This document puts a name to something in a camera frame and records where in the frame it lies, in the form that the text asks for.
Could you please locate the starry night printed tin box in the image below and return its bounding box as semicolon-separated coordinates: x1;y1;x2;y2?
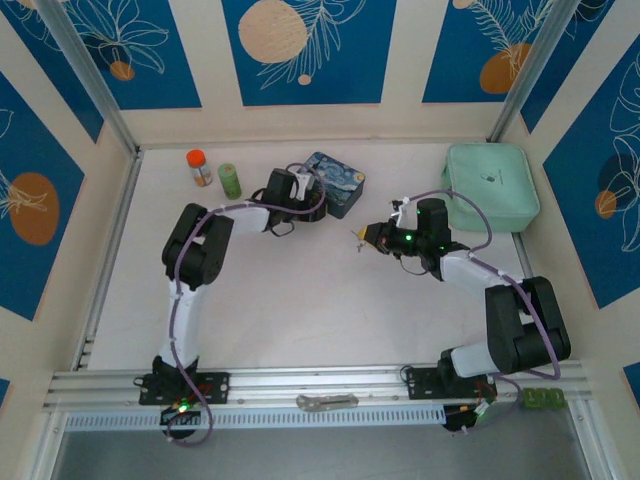
298;151;368;220

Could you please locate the green cylindrical can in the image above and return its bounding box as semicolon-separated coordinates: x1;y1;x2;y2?
216;161;244;201

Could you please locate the mint green zip case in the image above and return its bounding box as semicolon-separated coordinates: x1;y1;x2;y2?
439;143;542;234

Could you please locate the orange cap clear bottle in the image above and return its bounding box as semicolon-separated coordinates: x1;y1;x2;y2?
185;148;214;189

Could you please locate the black controller board green light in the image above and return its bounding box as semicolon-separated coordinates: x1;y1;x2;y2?
159;399;204;431
442;399;494;434

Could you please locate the green terminal block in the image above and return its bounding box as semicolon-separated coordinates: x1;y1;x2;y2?
520;387;568;413

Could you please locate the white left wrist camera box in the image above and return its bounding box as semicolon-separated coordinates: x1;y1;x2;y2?
294;172;318;199

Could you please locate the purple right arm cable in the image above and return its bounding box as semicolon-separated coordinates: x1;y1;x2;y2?
399;189;562;436

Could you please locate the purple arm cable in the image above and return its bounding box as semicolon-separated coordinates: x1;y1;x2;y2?
167;168;331;448
399;189;562;436

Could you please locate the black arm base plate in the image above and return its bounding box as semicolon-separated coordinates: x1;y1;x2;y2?
405;365;499;401
138;370;232;406

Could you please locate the long aluminium base rail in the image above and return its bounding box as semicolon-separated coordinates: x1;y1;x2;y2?
42;360;594;412

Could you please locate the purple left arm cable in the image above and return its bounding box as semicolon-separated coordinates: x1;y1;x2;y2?
167;168;331;448

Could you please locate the white slotted cable duct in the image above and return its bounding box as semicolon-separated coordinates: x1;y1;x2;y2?
63;403;447;432

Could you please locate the aluminium frame post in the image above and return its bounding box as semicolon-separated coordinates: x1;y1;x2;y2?
37;0;142;157
487;0;587;144

